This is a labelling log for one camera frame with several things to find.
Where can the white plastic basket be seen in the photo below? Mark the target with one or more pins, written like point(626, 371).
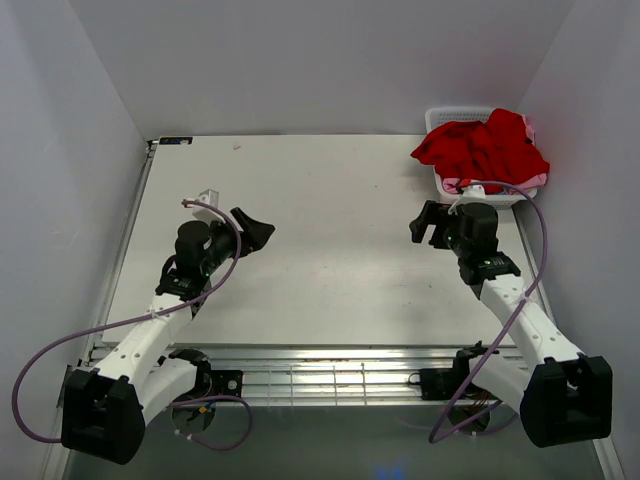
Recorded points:
point(437, 116)

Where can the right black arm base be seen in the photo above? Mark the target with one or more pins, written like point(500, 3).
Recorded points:
point(442, 383)

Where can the red t shirt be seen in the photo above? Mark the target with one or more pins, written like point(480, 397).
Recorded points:
point(480, 150)

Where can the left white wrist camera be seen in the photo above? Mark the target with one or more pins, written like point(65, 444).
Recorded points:
point(205, 200)

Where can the pink t shirt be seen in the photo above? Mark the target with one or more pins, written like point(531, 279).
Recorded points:
point(450, 185)

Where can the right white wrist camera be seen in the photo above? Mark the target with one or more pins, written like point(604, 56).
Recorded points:
point(472, 193)

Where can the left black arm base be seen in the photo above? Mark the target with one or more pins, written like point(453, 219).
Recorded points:
point(220, 385)

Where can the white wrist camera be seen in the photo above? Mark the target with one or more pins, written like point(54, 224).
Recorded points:
point(472, 193)
point(205, 200)

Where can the aluminium frame rails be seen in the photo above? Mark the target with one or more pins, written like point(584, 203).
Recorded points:
point(331, 318)

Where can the blue white label sticker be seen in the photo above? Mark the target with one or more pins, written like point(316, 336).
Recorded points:
point(175, 141)

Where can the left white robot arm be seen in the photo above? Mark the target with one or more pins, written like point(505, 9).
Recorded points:
point(106, 409)

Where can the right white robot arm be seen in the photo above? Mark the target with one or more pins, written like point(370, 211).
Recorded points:
point(563, 396)

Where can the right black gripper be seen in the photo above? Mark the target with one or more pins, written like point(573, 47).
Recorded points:
point(432, 228)

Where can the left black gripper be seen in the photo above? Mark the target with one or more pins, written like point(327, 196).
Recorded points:
point(239, 238)

